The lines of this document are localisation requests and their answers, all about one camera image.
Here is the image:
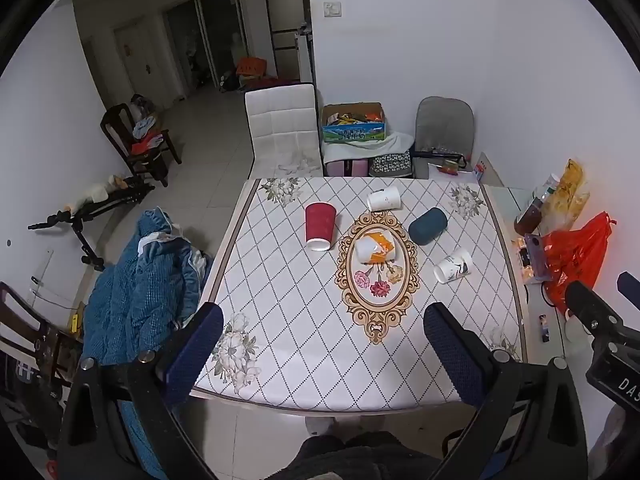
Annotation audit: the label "white padded chair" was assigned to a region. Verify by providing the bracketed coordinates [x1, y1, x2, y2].
[244, 83, 325, 180]

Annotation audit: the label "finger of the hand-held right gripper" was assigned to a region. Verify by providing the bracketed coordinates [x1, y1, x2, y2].
[564, 280, 627, 336]
[617, 270, 640, 297]

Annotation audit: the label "blue quilted blanket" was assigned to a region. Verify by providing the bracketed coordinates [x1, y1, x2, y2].
[81, 206, 216, 480]

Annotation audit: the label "person's dark trousers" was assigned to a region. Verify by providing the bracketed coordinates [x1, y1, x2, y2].
[279, 430, 447, 480]

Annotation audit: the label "purple phone box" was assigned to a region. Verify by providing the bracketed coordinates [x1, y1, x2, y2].
[524, 234, 554, 281]

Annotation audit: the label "dark wooden chair with clothes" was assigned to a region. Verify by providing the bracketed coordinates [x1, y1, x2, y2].
[100, 103, 184, 189]

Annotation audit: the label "glass side table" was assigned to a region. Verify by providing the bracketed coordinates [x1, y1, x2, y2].
[479, 184, 601, 363]

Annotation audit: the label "orange and white paper cup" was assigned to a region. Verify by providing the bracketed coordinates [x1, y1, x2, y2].
[354, 230, 396, 266]

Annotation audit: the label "person's right forearm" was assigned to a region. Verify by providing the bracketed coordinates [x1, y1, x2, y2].
[590, 404, 640, 480]

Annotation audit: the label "red paper cup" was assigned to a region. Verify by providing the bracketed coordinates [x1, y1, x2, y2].
[305, 202, 338, 253]

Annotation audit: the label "cardboard box with blue label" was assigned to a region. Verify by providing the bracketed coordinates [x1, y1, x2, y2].
[320, 102, 389, 145]

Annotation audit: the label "grey cushioned chair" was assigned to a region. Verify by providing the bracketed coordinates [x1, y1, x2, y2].
[413, 96, 475, 180]

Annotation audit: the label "white enamel mug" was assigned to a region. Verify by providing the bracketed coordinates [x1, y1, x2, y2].
[564, 308, 592, 342]

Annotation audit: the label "yellow snack bag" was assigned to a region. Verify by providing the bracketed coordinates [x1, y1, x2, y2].
[537, 159, 591, 237]

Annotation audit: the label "black and white patterned bag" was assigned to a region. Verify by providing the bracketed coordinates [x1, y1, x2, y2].
[369, 151, 414, 179]

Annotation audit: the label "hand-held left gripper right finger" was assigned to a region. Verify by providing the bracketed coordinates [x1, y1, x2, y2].
[423, 302, 589, 480]

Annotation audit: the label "white folded cloth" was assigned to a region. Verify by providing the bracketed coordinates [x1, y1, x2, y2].
[322, 131, 416, 164]

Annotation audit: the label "white cup with bird print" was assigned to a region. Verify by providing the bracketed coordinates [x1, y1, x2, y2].
[433, 247, 474, 284]

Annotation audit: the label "diamond pattern floral tablecloth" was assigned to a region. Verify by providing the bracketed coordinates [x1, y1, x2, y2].
[192, 176, 524, 407]

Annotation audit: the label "black folding stand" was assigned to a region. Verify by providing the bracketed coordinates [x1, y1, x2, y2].
[27, 175, 157, 272]

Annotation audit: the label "plain white paper cup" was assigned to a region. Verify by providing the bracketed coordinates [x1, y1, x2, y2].
[366, 186, 403, 212]

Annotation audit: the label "teal cup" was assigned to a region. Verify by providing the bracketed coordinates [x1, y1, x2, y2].
[408, 207, 449, 246]

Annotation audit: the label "orange plastic bag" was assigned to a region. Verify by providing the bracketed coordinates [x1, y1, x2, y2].
[540, 211, 617, 314]

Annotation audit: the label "orange box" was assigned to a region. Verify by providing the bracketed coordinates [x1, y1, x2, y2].
[236, 56, 267, 79]

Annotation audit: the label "pink case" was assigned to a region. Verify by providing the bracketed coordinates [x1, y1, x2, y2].
[324, 159, 370, 178]

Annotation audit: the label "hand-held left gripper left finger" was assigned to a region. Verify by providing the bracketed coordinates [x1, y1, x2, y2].
[59, 302, 225, 480]

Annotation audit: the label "bottle with brown liquid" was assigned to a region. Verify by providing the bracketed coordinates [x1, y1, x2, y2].
[514, 173, 561, 237]

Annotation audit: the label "black folding umbrella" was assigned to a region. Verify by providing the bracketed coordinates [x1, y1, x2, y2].
[411, 149, 467, 169]

